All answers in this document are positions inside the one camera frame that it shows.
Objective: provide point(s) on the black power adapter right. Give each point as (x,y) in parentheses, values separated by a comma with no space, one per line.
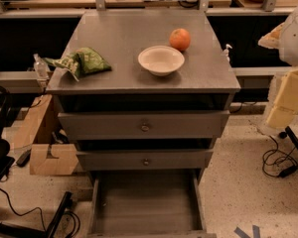
(287,172)

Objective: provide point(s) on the green jalapeno chip bag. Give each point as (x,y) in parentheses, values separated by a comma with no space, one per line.
(82,62)

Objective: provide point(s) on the black chair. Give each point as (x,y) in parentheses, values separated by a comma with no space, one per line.
(5,161)

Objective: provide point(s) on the clear plastic bottle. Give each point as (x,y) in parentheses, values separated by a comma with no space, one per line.
(40,67)

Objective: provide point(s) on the grey middle drawer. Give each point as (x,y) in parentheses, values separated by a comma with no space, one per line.
(144,160)

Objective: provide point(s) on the black stand base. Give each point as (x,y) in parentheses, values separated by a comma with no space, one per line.
(287,132)

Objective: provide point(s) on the wooden cutout board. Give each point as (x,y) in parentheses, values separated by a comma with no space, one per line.
(53,160)

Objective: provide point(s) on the black power brick left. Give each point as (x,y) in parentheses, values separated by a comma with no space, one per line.
(23,159)

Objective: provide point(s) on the grey open bottom drawer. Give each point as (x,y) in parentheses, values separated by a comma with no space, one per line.
(147,204)

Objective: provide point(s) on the grey drawer cabinet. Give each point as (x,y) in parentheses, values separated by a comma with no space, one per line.
(205,82)

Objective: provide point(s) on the white pump bottle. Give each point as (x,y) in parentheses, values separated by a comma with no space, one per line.
(226,51)

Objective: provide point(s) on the orange fruit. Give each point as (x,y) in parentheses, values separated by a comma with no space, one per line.
(180,39)

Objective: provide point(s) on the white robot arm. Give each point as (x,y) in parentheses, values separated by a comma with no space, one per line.
(284,38)

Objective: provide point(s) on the white bowl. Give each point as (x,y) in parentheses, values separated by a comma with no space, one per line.
(161,60)

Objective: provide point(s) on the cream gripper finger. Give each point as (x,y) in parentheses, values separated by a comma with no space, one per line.
(285,104)
(271,40)

